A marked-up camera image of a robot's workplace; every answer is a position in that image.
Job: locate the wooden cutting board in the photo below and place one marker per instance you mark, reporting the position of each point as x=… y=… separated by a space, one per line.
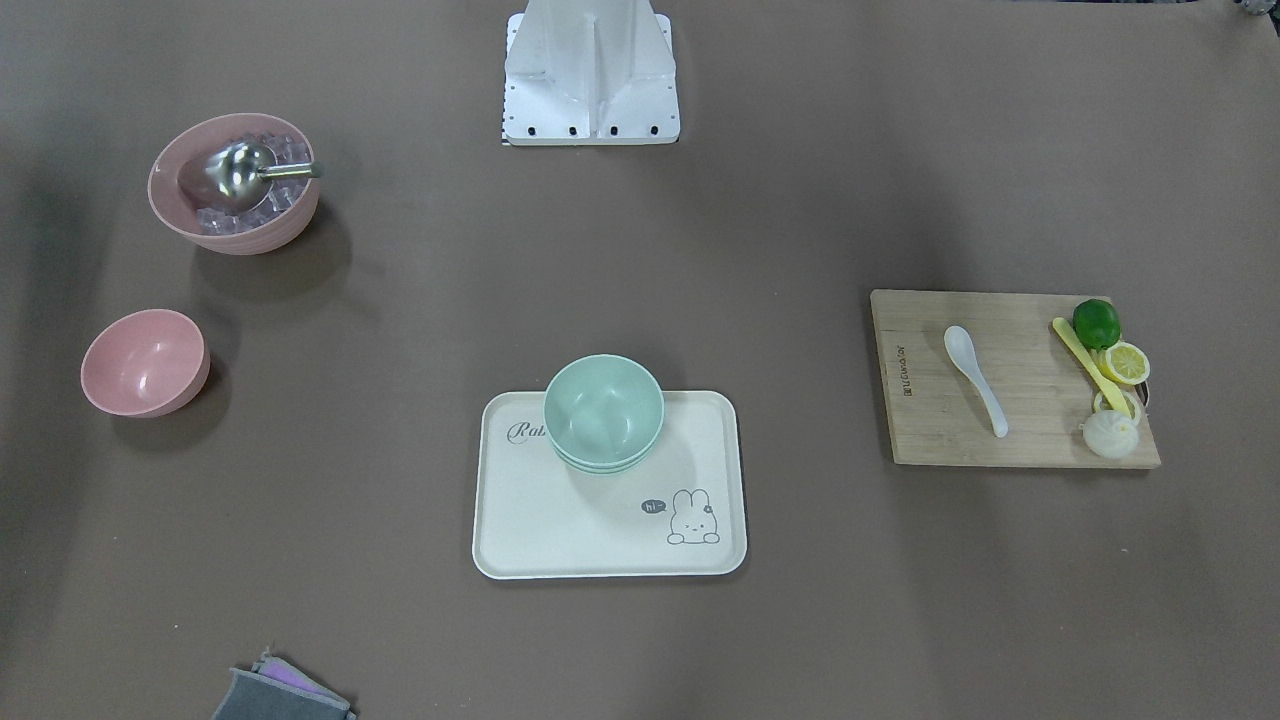
x=934 y=413

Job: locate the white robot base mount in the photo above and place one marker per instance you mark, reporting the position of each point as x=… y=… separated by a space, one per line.
x=590 y=73

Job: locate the green lime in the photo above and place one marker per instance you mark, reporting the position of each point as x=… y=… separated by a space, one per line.
x=1097 y=324

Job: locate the cream rabbit tray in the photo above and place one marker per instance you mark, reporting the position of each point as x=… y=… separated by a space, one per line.
x=679 y=513

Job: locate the green bowl stack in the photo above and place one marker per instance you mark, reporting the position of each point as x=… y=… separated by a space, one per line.
x=603 y=413

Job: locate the white garlic bulb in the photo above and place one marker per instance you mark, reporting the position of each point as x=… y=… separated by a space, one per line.
x=1111 y=434

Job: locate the white ceramic spoon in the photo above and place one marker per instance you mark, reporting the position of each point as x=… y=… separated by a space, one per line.
x=962 y=353

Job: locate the grey folded cloth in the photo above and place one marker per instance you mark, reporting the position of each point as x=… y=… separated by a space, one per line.
x=273 y=688

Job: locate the metal ice scoop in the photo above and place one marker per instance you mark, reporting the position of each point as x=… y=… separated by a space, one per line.
x=238 y=177

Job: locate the large pink bowl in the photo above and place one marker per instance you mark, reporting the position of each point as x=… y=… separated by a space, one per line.
x=176 y=212

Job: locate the small pink bowl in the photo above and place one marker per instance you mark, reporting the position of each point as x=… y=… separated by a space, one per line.
x=146 y=364

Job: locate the yellow plastic knife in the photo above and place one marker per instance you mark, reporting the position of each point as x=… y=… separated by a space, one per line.
x=1112 y=394

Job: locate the lemon half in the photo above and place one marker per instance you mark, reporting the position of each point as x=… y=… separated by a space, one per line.
x=1124 y=364

